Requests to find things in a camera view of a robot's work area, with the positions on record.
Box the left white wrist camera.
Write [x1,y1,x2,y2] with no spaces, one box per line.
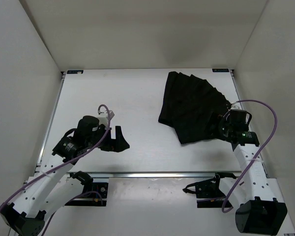
[97,110,115,126]

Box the right blue corner label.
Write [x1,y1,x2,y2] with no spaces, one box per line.
[212,68,230,73]

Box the blue corner label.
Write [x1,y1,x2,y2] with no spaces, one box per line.
[66,70,84,74]
[212,68,230,73]

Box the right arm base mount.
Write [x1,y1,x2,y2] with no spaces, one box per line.
[183,172,236,208]

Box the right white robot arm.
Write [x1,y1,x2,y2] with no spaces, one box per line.
[206,110,288,236]

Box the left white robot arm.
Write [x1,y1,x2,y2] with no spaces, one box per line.
[0,114,130,236]

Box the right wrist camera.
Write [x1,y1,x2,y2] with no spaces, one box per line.
[227,102,241,111]

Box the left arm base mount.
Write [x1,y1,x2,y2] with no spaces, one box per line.
[65,171,109,207]

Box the black pleated skirt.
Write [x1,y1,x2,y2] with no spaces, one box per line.
[158,71,231,145]

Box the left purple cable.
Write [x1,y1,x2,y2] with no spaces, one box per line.
[0,104,111,232]

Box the left blue corner label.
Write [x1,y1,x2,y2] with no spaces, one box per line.
[66,70,84,74]

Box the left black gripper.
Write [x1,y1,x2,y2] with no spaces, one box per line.
[89,122,131,149]

